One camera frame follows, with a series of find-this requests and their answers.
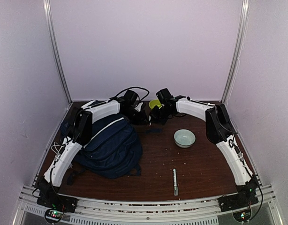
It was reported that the navy blue student backpack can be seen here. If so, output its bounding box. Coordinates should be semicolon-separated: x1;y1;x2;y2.
67;113;143;185

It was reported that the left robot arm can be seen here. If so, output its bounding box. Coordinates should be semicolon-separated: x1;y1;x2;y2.
36;87;148;211

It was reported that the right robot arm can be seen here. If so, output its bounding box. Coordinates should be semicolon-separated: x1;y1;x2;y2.
150;88;260;212

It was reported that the lime green bowl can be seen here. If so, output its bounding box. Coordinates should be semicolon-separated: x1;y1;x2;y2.
149;99;162;109

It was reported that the pale blue ceramic bowl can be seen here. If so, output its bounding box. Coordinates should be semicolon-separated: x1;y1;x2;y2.
174;129;196;148

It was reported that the white green marker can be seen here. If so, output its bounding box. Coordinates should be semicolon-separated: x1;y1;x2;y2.
173;168;179;196

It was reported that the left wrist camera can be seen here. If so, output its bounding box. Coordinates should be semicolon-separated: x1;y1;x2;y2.
134;102;146;112

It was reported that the white charger with cable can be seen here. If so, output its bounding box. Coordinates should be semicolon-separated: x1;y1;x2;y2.
51;142;64;157

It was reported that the aluminium front rail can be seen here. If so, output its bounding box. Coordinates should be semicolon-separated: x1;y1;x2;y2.
12;184;283;225

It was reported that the right aluminium corner post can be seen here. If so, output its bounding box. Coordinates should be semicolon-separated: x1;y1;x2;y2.
221;0;250;104

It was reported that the aluminium corner post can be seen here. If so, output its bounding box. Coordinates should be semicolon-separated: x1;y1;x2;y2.
43;0;72;104
221;0;250;104

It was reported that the left aluminium corner post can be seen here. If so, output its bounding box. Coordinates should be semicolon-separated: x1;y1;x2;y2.
43;0;72;104

